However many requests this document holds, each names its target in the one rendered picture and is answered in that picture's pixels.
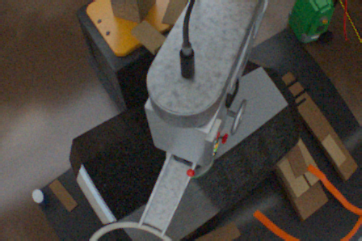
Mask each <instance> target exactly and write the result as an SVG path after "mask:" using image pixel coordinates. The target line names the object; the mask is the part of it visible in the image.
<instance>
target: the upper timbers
mask: <svg viewBox="0 0 362 241"><path fill-rule="evenodd" d="M298 145H299V147H300V148H301V152H302V155H303V158H304V159H305V162H306V165H307V167H308V166H309V165H310V164H312V165H313V166H314V167H316V168H317V169H318V167H317V165H316V164H315V162H314V161H313V159H312V158H311V155H310V153H309V151H308V150H307V149H306V148H305V145H304V143H303V142H302V141H301V139H300V140H299V142H298ZM276 170H277V171H278V173H279V174H280V176H281V179H282V180H283V181H284V184H285V185H286V188H288V190H289V192H290V193H291V196H292V198H293V200H296V199H297V198H298V197H299V196H301V194H303V193H304V192H305V191H307V190H308V189H309V188H310V187H311V186H313V185H314V184H315V183H317V182H318V181H319V180H320V179H319V178H318V177H317V176H315V175H314V174H313V173H311V172H310V171H308V172H306V173H305V174H303V175H301V176H300V177H297V178H295V175H294V172H293V170H292V168H291V165H290V163H289V161H288V158H286V159H285V160H284V161H283V162H282V163H281V164H280V165H279V166H278V167H277V168H276ZM318 170H319V169H318Z"/></svg>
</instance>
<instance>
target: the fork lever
mask: <svg viewBox="0 0 362 241"><path fill-rule="evenodd" d="M172 157H173V154H170V153H169V154H168V155H167V157H166V161H165V162H164V165H163V167H162V170H161V172H160V175H159V176H158V181H157V183H156V185H155V187H154V190H153V192H152V194H151V195H150V198H149V202H148V204H147V206H146V207H145V212H144V213H143V215H142V217H141V220H140V223H139V224H138V227H139V228H140V227H141V226H142V224H145V225H147V226H152V227H154V228H156V229H158V230H160V231H161V232H162V233H161V237H163V236H164V234H165V233H166V231H167V229H168V227H169V226H170V224H171V219H172V218H173V216H174V215H175V212H176V210H177V208H178V207H179V203H180V201H181V200H182V198H183V194H184V193H185V191H186V189H187V186H188V184H189V181H190V180H191V177H188V176H187V174H186V172H187V170H188V169H191V167H189V166H188V165H185V164H183V163H180V162H178V161H176V160H173V159H172Z"/></svg>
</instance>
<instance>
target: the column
mask: <svg viewBox="0 0 362 241"><path fill-rule="evenodd" d="M155 2H156V0H111V5H112V12H113V14H114V16H115V17H119V18H122V19H127V20H129V21H131V20H132V21H133V22H137V23H141V21H142V20H143V19H144V18H145V17H146V16H147V15H148V13H149V12H150V10H151V9H152V7H153V6H154V4H155Z"/></svg>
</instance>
